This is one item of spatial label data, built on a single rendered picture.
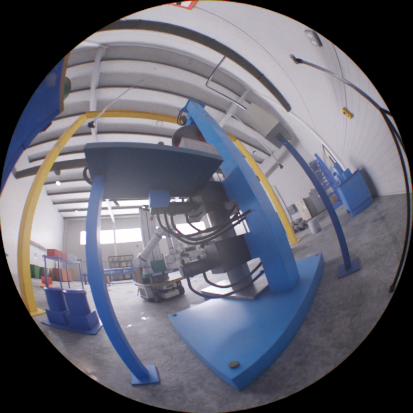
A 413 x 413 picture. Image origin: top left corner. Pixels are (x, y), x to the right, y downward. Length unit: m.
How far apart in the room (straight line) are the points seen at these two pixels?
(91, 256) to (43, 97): 0.53
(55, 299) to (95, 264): 1.17
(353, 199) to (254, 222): 2.16
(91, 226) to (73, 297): 0.99
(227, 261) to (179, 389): 0.75
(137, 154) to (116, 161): 0.11
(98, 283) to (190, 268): 0.54
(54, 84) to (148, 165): 0.58
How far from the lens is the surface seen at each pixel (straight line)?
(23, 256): 2.13
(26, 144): 0.39
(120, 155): 0.63
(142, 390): 0.72
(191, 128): 1.96
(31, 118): 0.40
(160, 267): 2.31
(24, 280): 2.14
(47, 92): 0.45
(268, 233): 0.78
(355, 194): 2.65
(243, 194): 0.87
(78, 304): 1.46
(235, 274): 1.12
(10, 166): 0.36
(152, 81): 6.63
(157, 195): 0.79
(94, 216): 0.60
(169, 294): 2.07
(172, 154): 0.63
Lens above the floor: 0.53
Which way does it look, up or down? 23 degrees up
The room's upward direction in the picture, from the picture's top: 19 degrees counter-clockwise
